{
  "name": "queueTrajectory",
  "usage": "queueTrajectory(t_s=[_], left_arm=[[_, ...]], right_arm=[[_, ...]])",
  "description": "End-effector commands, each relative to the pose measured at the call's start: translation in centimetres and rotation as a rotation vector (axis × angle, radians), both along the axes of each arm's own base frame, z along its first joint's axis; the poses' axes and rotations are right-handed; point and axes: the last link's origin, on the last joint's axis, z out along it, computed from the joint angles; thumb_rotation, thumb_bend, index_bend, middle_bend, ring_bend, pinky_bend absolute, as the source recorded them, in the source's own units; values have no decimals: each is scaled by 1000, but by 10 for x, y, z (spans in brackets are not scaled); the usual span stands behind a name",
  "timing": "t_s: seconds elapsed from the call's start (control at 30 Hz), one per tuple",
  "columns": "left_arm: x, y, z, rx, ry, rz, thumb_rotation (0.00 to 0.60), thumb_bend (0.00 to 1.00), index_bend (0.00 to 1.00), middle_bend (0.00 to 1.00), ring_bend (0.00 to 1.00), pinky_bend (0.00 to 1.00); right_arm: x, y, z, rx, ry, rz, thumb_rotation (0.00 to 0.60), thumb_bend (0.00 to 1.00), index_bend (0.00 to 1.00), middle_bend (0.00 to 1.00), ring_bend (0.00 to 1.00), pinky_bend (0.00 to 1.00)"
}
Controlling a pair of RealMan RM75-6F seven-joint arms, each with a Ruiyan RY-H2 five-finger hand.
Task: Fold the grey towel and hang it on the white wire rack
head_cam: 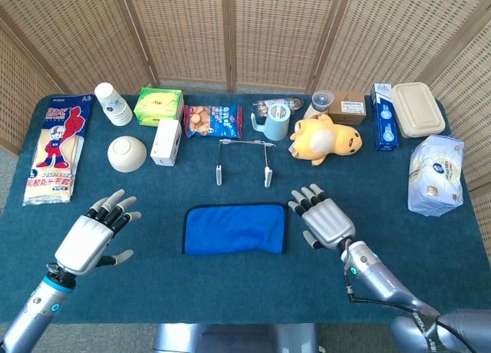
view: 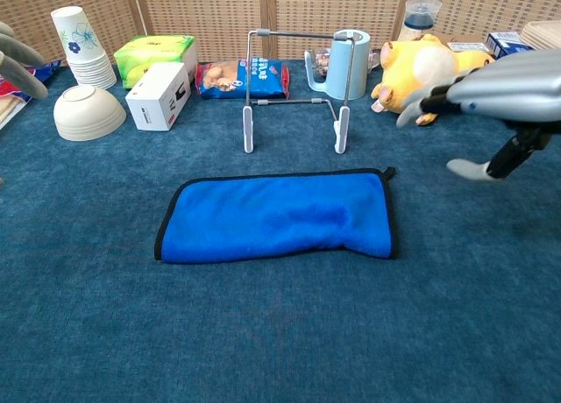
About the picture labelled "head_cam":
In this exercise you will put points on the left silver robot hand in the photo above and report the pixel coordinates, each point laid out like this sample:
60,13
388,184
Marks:
82,245

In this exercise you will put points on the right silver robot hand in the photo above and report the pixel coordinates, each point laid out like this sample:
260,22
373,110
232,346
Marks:
328,226

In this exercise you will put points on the grey and blue cloth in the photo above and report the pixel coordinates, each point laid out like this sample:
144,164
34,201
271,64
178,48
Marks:
234,230

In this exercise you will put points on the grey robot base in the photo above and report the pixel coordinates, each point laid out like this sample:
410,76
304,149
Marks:
238,339

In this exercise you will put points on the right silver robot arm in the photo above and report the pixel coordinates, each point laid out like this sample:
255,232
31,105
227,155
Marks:
383,284

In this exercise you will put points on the tissue paper pack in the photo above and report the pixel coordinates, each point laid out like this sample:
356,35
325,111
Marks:
435,176

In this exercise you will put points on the yellow plush toy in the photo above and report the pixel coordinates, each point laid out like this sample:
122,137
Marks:
326,138

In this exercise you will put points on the rubber gloves package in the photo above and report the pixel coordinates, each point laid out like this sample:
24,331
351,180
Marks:
53,149

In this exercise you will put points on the upturned beige bowl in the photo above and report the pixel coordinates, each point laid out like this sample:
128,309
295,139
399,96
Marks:
126,153

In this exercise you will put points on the light blue mug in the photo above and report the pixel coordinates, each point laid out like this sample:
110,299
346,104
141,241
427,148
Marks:
278,124

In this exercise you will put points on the blue table cloth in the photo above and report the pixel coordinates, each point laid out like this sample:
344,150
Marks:
230,291

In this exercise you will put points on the blue and white box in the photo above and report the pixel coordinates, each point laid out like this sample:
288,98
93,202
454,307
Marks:
384,123

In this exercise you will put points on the brown cardboard box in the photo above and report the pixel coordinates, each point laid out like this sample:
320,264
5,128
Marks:
347,109

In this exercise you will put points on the jar with clear lid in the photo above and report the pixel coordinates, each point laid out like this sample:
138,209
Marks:
322,101

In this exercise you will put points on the white cardboard box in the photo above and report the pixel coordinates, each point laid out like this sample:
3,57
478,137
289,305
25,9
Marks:
165,142

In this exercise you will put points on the stack of paper cups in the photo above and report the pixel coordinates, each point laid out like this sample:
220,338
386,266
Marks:
115,107

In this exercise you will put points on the beige lidded food container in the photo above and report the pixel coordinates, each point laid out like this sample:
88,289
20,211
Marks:
418,109

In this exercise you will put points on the blue biscuit bag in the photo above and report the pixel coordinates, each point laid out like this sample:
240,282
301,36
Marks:
215,121

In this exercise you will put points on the green tissue box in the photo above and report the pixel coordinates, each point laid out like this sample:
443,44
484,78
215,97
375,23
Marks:
157,103

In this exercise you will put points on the woven folding screen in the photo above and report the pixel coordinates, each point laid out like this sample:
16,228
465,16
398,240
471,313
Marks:
184,30

